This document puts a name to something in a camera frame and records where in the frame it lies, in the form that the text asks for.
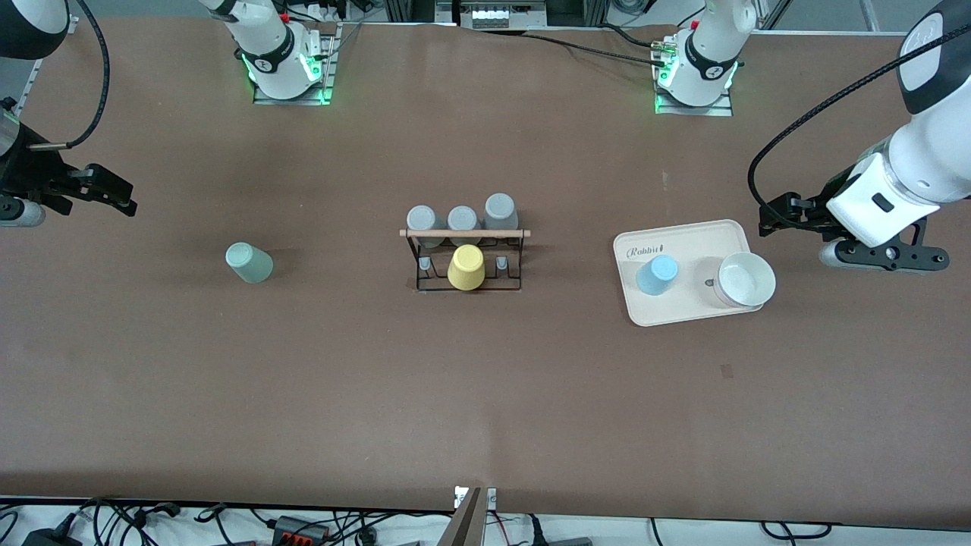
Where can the black power adapter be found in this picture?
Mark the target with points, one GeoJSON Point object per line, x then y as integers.
{"type": "Point", "coordinates": [53, 538]}

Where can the grey plastic cup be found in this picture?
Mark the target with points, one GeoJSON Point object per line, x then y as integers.
{"type": "Point", "coordinates": [423, 220]}
{"type": "Point", "coordinates": [501, 211]}
{"type": "Point", "coordinates": [463, 218]}

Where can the mint green plastic cup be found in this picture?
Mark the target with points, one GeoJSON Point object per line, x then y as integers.
{"type": "Point", "coordinates": [250, 264]}

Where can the perforated metal rail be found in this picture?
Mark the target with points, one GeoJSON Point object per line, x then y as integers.
{"type": "Point", "coordinates": [26, 87]}

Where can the cream rectangular tray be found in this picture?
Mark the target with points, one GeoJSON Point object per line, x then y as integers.
{"type": "Point", "coordinates": [683, 303]}

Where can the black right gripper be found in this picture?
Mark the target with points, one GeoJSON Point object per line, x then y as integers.
{"type": "Point", "coordinates": [29, 168]}

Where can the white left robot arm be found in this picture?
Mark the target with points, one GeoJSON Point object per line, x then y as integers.
{"type": "Point", "coordinates": [925, 159]}

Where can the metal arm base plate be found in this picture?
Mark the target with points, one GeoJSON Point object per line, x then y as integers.
{"type": "Point", "coordinates": [292, 97]}
{"type": "Point", "coordinates": [694, 110]}

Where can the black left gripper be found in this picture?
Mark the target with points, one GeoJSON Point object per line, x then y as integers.
{"type": "Point", "coordinates": [814, 208]}

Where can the light blue plastic cup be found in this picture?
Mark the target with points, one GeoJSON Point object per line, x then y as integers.
{"type": "Point", "coordinates": [656, 275]}

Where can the white connector box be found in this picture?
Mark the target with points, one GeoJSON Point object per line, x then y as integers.
{"type": "Point", "coordinates": [489, 15]}

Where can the yellow plastic cup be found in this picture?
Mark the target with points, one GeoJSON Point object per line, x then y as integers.
{"type": "Point", "coordinates": [466, 269]}

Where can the white marker tag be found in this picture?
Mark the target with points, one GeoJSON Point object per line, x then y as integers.
{"type": "Point", "coordinates": [491, 497]}

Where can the black left camera bracket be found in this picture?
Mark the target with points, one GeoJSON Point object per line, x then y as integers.
{"type": "Point", "coordinates": [903, 258]}

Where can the white round bowl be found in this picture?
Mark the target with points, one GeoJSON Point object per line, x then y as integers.
{"type": "Point", "coordinates": [747, 279]}

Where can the brown wooden post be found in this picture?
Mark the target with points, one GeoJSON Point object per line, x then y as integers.
{"type": "Point", "coordinates": [464, 527]}

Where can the black orange power strip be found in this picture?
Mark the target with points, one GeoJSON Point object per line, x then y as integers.
{"type": "Point", "coordinates": [300, 529]}

